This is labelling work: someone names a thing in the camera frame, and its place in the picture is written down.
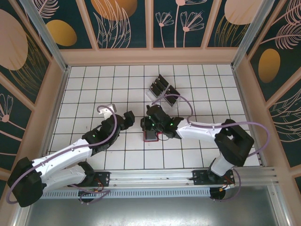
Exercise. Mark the red leather card holder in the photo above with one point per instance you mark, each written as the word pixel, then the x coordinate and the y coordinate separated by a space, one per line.
pixel 160 135

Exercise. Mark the clear acrylic card stand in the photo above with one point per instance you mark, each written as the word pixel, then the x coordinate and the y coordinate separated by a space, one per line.
pixel 148 93

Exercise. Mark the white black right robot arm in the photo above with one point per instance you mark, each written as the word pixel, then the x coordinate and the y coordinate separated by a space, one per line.
pixel 197 130

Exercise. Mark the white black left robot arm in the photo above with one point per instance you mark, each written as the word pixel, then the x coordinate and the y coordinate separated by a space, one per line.
pixel 63 153

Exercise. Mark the grey metal sheet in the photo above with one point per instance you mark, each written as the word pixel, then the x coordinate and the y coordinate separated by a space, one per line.
pixel 150 212

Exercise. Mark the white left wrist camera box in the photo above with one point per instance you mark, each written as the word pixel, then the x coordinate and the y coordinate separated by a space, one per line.
pixel 110 108

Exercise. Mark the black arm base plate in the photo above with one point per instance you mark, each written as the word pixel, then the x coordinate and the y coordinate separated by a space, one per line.
pixel 198 176
pixel 103 176

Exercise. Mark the aluminium front rail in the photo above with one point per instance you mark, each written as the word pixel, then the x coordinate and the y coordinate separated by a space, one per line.
pixel 150 175

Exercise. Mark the aluminium side rail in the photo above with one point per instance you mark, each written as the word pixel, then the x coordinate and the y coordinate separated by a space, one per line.
pixel 240 89
pixel 54 117

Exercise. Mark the aluminium corner post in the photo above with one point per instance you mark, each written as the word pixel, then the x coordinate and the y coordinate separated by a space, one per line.
pixel 47 35
pixel 252 35

